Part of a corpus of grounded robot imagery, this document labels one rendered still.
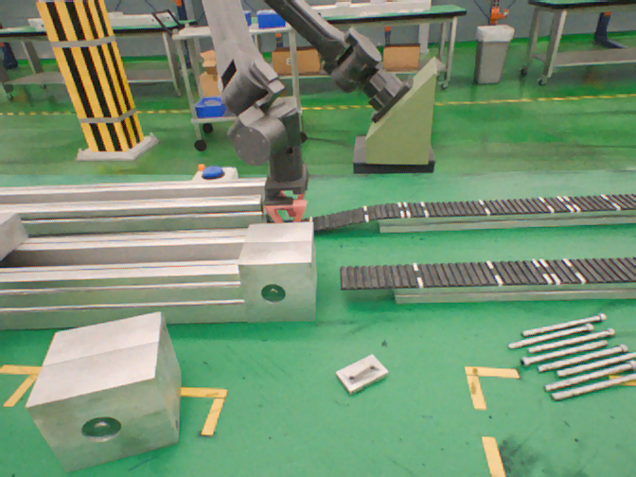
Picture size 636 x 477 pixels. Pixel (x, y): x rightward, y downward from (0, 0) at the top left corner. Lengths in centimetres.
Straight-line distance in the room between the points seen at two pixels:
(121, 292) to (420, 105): 71
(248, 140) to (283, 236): 14
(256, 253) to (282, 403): 18
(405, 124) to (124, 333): 74
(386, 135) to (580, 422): 70
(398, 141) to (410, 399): 66
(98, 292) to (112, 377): 20
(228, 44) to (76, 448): 56
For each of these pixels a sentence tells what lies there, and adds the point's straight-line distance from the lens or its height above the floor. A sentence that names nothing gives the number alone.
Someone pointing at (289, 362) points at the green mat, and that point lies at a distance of 52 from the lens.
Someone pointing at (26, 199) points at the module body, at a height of 85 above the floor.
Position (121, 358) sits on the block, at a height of 87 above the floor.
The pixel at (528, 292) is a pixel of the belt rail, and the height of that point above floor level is 79.
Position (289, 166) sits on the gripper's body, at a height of 91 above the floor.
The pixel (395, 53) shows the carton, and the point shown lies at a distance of 540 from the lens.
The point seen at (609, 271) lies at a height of 81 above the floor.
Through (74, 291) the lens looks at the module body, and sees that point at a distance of 62.
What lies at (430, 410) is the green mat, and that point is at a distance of 48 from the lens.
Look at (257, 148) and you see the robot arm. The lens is 60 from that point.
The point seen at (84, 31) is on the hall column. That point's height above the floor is 91.
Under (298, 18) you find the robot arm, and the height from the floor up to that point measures 109.
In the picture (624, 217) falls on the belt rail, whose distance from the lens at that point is 87.
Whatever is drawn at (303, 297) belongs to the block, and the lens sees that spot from 54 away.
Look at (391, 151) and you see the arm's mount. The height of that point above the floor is 81.
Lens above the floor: 116
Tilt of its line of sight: 32 degrees down
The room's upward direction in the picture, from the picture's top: 4 degrees counter-clockwise
